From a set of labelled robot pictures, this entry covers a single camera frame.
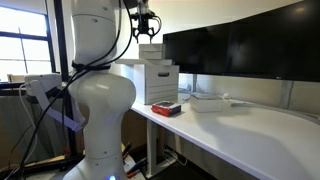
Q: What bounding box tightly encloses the thin white cable loop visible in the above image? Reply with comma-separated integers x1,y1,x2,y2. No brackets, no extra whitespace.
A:
162,148,188,167

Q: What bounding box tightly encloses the black vertical post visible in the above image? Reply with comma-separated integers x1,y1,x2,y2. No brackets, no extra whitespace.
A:
53,0,77,158

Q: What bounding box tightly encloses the black handled tool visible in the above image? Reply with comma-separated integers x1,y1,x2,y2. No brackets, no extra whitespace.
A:
121,142,133,158
126,157,148,175

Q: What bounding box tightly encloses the white storage box lid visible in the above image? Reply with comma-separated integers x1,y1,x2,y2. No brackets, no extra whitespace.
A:
114,58,173,67

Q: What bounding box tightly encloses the grey monitor stand pole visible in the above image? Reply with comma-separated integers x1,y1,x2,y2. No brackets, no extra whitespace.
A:
191,73,198,94

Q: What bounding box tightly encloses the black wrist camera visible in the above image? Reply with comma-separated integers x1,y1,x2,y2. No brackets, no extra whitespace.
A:
130,12,158,20

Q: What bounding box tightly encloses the large white storage box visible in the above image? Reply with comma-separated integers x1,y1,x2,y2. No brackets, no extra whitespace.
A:
111,63,180,106

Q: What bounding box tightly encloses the window with black frame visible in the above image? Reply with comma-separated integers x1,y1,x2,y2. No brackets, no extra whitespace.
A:
0,4,56,83

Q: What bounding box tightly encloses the white articulated stand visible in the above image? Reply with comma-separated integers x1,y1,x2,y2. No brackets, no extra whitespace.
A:
23,73,86,133

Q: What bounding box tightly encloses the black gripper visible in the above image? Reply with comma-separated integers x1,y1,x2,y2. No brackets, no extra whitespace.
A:
133,13,157,44

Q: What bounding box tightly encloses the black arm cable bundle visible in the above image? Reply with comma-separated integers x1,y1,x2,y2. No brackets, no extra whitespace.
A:
3,0,163,180

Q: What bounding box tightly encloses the brown cardboard panel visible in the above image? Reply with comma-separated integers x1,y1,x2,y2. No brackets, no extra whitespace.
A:
120,109,148,151

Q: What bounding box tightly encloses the wide white lidded box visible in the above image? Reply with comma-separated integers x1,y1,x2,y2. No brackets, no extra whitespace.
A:
189,93,224,113

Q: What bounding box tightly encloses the black computer monitor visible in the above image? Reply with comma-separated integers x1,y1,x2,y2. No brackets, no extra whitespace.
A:
162,22,232,76
226,0,320,83

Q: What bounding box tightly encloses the white table leg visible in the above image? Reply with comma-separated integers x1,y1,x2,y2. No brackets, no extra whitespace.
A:
146,119,168,178

